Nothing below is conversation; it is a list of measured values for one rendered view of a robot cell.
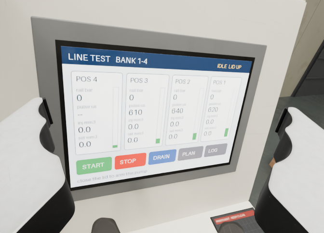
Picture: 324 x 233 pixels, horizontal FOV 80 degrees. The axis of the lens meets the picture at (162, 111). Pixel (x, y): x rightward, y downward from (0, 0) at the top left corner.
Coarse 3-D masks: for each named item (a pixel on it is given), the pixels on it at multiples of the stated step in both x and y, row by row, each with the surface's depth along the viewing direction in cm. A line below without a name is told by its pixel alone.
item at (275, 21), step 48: (0, 0) 27; (48, 0) 29; (96, 0) 31; (144, 0) 33; (192, 0) 36; (240, 0) 39; (288, 0) 44; (0, 48) 28; (288, 48) 48; (0, 96) 30; (144, 192) 47; (192, 192) 53; (240, 192) 61
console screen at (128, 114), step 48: (48, 48) 30; (96, 48) 33; (144, 48) 35; (192, 48) 39; (240, 48) 43; (48, 96) 32; (96, 96) 35; (144, 96) 38; (192, 96) 42; (240, 96) 47; (96, 144) 38; (144, 144) 42; (192, 144) 47; (240, 144) 53; (96, 192) 42
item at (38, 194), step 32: (0, 128) 8; (32, 128) 8; (0, 160) 6; (32, 160) 6; (0, 192) 5; (32, 192) 5; (64, 192) 6; (0, 224) 5; (32, 224) 5; (64, 224) 6
